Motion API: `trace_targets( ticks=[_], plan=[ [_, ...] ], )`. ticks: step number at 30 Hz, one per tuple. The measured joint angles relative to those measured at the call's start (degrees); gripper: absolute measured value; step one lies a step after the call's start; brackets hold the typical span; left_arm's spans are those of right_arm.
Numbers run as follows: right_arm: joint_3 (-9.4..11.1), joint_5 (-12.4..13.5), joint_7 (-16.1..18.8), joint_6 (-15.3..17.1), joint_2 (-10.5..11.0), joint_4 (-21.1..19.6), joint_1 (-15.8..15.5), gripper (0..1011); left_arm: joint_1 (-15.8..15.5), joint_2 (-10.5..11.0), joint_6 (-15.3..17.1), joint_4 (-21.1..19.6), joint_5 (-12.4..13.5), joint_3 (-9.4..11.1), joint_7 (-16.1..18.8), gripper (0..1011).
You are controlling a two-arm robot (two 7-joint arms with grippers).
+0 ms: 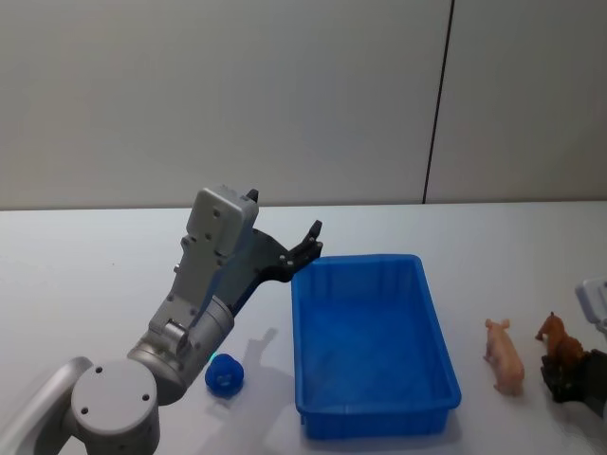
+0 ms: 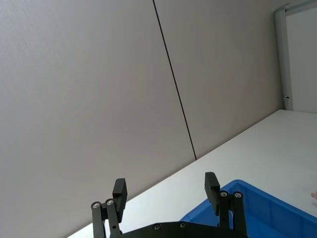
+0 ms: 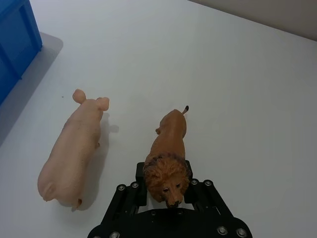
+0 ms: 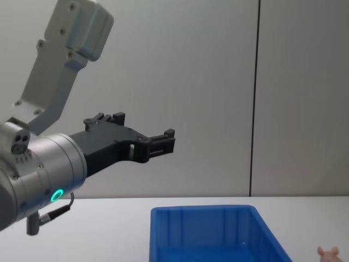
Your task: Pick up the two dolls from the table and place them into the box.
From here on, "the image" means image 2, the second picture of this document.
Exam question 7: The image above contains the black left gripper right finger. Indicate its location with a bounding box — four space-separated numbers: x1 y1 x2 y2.
205 172 248 236

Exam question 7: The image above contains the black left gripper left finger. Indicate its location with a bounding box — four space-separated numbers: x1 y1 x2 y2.
90 178 128 238

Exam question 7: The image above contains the blue plastic bin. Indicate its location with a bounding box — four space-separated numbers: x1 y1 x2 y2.
179 179 317 238

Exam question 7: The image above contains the grey metal door frame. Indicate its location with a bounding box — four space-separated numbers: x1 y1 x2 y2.
273 0 317 111

